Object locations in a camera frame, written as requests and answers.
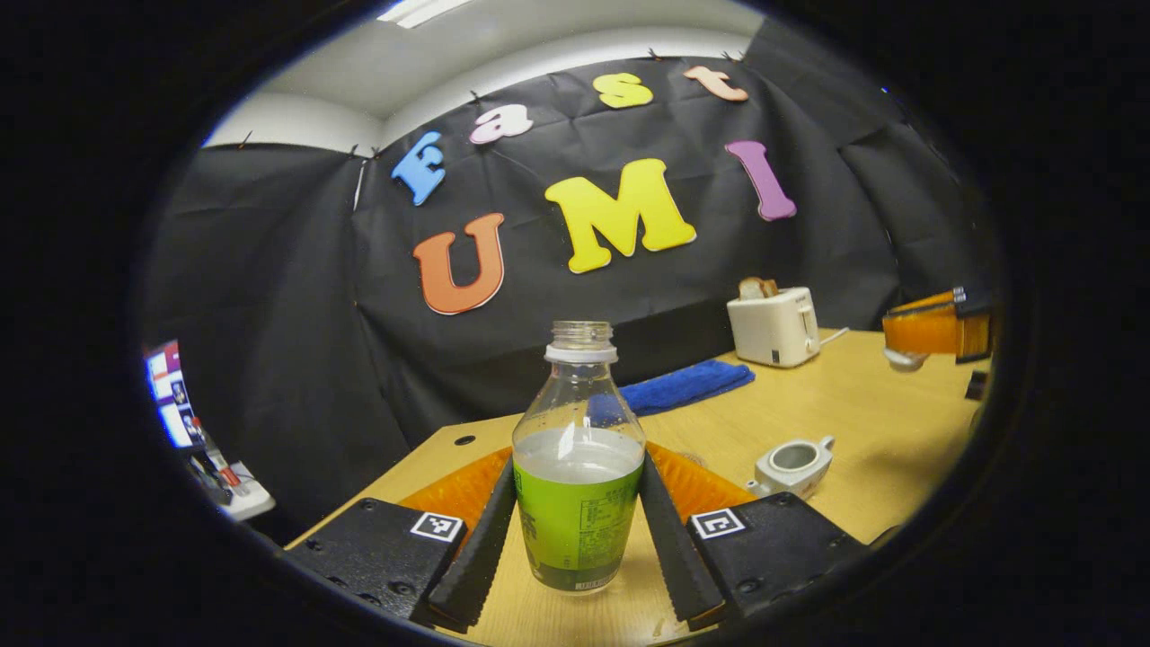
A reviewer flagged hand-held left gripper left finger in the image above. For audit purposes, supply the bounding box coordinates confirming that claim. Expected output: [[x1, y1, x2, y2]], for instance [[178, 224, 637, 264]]
[[284, 448, 519, 630]]

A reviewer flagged white ceramic teacup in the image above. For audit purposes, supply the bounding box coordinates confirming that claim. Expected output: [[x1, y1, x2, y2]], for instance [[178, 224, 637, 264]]
[[747, 436, 836, 501]]

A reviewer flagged ceiling light panel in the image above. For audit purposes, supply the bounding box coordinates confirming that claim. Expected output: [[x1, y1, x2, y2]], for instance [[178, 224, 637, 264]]
[[377, 0, 477, 28]]

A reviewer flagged blue folded towel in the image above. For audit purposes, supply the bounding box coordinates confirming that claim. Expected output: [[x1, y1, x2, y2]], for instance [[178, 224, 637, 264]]
[[618, 359, 756, 417]]

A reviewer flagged white toaster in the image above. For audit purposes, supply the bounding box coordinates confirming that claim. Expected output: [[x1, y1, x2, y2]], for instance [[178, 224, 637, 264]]
[[727, 287, 821, 368]]

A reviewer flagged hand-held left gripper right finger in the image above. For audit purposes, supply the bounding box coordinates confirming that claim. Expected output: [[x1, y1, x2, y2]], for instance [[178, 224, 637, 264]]
[[638, 440, 871, 627]]

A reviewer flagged computer monitor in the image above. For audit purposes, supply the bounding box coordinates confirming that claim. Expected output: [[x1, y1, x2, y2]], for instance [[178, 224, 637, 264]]
[[146, 340, 203, 450]]

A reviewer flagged green label water bottle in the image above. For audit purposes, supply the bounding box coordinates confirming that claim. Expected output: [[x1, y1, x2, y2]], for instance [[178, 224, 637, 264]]
[[512, 321, 646, 594]]

